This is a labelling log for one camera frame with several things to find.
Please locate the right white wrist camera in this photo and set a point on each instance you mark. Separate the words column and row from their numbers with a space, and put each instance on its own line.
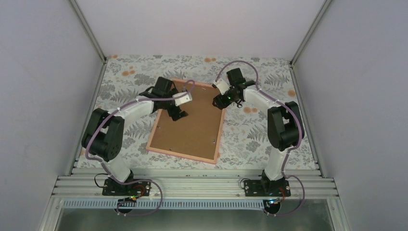
column 221, row 85

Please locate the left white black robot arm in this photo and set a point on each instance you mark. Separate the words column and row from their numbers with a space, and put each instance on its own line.
column 103, row 135

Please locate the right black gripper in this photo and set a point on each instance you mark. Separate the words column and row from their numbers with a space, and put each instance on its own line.
column 222, row 103

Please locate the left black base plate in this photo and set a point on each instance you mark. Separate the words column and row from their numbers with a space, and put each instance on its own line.
column 112, row 188

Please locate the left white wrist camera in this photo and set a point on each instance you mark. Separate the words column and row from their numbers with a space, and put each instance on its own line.
column 182, row 98

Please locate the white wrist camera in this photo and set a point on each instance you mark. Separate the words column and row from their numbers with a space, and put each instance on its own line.
column 182, row 98
column 221, row 85

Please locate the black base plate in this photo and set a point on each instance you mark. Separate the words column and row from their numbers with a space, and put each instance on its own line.
column 265, row 188
column 112, row 188

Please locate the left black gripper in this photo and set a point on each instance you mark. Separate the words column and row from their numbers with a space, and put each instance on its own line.
column 174, row 117

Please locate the aluminium rail base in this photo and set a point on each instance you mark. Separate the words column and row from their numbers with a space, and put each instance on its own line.
column 188, row 188

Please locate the pink wooden picture frame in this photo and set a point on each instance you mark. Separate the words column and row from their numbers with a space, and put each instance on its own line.
column 185, row 156

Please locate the brown cardboard backing board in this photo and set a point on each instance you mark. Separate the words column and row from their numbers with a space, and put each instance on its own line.
column 191, row 127

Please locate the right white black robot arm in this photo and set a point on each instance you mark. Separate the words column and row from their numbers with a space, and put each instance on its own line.
column 284, row 126

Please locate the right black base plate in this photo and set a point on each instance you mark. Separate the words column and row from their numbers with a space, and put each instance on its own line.
column 265, row 188

